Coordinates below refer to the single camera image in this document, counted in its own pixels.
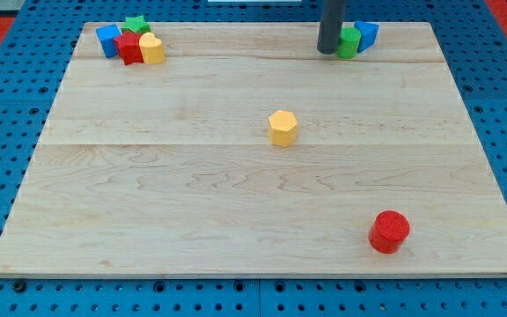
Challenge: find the yellow hexagon block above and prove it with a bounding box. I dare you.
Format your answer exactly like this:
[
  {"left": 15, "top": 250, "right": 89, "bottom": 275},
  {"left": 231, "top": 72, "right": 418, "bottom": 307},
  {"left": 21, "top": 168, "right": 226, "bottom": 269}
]
[{"left": 268, "top": 110, "right": 298, "bottom": 147}]

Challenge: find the light wooden board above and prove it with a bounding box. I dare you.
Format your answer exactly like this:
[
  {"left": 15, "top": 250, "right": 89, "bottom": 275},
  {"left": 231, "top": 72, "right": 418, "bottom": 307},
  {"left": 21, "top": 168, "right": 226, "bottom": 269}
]
[{"left": 0, "top": 22, "right": 507, "bottom": 279}]

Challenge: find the green cylinder block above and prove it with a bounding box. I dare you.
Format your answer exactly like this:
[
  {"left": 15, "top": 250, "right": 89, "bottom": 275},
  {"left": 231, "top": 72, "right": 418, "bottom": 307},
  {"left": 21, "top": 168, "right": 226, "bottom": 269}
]
[{"left": 336, "top": 26, "right": 362, "bottom": 59}]

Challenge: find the yellow heart block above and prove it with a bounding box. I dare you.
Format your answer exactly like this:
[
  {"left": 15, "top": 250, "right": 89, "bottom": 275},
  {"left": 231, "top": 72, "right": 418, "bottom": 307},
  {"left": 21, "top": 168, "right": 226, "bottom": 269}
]
[{"left": 139, "top": 32, "right": 166, "bottom": 64}]

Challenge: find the red cylinder block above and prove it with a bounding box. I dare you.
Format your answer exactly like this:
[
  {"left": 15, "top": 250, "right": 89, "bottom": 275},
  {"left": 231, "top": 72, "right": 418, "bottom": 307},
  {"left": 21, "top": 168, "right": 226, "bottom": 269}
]
[{"left": 368, "top": 210, "right": 411, "bottom": 254}]

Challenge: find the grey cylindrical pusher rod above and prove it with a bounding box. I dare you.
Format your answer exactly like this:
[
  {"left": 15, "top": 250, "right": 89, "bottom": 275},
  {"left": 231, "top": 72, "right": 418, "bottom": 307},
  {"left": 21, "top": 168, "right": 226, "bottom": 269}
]
[{"left": 317, "top": 0, "right": 347, "bottom": 55}]

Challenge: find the red star block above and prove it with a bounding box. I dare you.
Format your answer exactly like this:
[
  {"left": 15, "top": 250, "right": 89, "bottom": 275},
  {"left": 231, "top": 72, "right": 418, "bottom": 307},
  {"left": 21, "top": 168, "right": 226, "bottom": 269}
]
[{"left": 114, "top": 30, "right": 143, "bottom": 65}]

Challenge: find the blue triangle block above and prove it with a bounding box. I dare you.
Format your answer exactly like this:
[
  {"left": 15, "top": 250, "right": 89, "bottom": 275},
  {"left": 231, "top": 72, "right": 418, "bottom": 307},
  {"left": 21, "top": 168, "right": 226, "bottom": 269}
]
[{"left": 354, "top": 20, "right": 379, "bottom": 53}]

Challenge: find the green star block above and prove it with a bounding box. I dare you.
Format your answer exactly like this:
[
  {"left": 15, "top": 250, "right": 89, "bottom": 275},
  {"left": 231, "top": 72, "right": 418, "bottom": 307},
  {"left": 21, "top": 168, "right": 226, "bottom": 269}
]
[{"left": 121, "top": 15, "right": 151, "bottom": 34}]

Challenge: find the blue cube block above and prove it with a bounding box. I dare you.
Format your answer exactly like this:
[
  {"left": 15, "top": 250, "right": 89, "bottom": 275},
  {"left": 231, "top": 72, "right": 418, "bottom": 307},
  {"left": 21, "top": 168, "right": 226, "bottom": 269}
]
[{"left": 96, "top": 24, "right": 121, "bottom": 58}]

